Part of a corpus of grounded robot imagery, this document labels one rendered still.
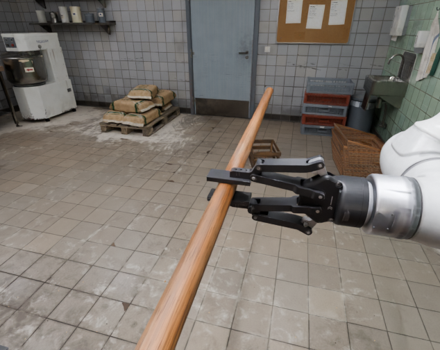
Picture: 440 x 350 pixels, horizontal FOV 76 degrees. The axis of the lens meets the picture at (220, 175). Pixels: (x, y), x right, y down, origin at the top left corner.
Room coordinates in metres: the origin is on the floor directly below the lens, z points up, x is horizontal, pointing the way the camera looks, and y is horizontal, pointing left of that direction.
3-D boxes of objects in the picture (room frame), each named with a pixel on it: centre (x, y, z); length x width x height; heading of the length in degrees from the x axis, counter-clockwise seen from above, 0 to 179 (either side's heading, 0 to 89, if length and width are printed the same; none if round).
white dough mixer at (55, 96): (4.90, 3.03, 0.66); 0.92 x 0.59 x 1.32; 165
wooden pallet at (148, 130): (4.56, 1.26, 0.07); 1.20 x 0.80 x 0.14; 165
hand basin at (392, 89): (3.45, -1.94, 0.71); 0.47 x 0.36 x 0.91; 165
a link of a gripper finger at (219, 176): (0.40, -0.02, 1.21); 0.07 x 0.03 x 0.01; 76
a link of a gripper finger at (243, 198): (0.40, -0.02, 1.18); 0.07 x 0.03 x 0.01; 76
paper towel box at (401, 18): (3.90, -2.18, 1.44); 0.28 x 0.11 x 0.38; 165
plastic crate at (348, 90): (4.10, -1.53, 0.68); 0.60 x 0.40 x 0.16; 75
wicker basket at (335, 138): (2.79, -1.46, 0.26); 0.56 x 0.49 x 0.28; 172
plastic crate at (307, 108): (4.11, -1.51, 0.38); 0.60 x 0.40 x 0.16; 73
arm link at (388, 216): (0.35, -0.24, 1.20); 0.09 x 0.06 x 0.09; 166
